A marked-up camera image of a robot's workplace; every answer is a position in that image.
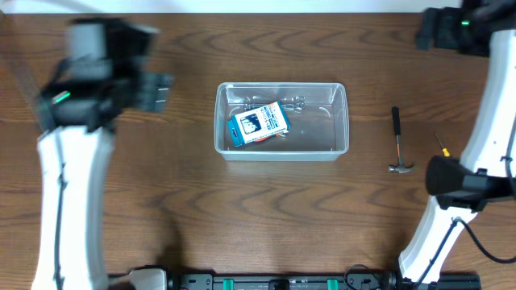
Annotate blue white product box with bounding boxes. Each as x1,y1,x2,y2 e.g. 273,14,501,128
227,101,290,147

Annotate black yellow screwdriver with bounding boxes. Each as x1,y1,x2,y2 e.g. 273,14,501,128
434,131,451,157

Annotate red handled pliers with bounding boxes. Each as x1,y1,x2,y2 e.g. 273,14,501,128
253,132,288,143

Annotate small claw hammer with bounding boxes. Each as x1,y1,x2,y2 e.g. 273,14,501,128
389,106,414,174

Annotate clear plastic container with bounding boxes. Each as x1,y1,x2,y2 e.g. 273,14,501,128
214,82,350,161

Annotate silver wrench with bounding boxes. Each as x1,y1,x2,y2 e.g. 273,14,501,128
243,96,306,111

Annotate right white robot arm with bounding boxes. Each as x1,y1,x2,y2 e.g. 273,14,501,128
381,0,515,289

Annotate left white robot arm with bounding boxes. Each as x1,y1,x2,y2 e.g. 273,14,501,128
31,56,174,289

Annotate black mounting rail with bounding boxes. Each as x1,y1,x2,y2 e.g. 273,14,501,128
108,265,482,290

